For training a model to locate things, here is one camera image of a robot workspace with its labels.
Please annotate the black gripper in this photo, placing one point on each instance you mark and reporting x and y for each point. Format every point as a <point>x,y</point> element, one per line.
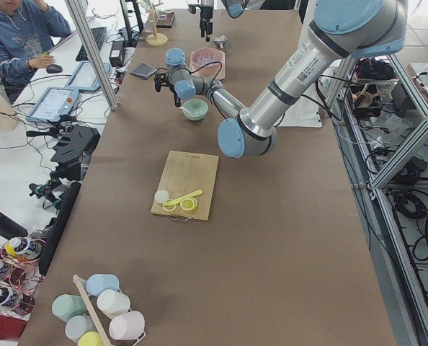
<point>205,12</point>
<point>173,92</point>

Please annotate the white plastic spoon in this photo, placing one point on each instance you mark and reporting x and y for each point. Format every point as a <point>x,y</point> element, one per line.
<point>187,112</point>

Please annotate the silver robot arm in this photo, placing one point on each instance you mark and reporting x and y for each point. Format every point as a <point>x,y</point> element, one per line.
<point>338,29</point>
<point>234,9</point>

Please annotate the green bowl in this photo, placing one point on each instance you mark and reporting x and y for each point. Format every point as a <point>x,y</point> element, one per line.
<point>199,108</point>

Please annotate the pink bowl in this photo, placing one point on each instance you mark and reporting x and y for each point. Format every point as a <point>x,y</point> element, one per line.
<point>208,54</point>

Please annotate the small metal scoop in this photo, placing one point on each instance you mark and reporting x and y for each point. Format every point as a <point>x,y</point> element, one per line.
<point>220,42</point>

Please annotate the beige tray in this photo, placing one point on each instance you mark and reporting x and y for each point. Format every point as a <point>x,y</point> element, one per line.
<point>208,69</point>

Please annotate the dark wooden tray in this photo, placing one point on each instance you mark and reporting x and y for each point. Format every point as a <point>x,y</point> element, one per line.
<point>165,19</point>

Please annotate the dark folded cloth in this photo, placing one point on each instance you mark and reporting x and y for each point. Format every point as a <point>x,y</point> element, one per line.
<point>143,71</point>

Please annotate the wooden mug tree stand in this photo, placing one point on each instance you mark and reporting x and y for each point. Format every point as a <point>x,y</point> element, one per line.
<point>155,38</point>

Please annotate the wooden cutting board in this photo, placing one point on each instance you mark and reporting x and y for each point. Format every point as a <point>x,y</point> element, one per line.
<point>183,173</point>

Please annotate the far teach pendant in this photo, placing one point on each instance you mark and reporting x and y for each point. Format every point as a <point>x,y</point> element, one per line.
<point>83,78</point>

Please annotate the teach pendant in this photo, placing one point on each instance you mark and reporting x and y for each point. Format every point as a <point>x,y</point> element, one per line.
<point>83,78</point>
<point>54,103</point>

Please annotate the white toy bun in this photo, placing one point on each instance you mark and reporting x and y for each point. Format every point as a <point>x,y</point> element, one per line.
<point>161,196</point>

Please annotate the lemon slice under knife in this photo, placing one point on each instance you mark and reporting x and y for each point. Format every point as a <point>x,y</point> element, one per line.
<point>169,208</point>

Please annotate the near teach pendant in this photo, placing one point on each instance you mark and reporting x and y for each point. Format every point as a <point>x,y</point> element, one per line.
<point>54,103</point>

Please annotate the black computer mouse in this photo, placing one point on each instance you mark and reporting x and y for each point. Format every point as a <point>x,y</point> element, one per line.
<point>54,69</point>

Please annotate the black monitor bar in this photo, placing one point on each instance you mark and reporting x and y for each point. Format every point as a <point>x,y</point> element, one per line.
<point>59,225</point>

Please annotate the person in blue hoodie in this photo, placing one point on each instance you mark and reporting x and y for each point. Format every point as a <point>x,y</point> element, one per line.
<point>26,32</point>

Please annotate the light blue cup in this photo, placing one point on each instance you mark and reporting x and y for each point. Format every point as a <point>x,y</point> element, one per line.
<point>97,283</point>

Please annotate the white cup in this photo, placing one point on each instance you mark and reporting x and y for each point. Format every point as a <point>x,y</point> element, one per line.
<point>113,303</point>

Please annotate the yellow paint bottle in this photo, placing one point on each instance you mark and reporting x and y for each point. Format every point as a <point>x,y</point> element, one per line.
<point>26,247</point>

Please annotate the black water bottle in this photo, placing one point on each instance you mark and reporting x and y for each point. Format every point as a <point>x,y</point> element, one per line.
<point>11,229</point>

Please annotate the pink cup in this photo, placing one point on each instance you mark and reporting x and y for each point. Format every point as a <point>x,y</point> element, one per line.
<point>128,326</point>

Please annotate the mint green cup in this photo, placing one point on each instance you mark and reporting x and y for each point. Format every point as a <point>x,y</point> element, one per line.
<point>67,306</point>

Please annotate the pale grey cup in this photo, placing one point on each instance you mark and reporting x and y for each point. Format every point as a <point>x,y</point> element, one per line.
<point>77,326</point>

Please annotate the yellow cup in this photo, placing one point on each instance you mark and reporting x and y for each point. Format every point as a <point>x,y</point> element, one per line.
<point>90,339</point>

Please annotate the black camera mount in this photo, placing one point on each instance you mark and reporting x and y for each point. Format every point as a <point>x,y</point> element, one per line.
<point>74,149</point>

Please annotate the aluminium frame post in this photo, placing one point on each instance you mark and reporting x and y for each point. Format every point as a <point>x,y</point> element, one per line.
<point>77,14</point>

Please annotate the white wire cup rack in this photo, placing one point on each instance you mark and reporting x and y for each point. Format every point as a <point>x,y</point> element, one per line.
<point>106,320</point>

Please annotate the wooden rack handle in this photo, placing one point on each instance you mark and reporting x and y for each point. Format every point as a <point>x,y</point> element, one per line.
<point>79,283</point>

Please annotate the copper wire basket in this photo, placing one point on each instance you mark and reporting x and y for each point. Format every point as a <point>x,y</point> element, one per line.
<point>19,281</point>

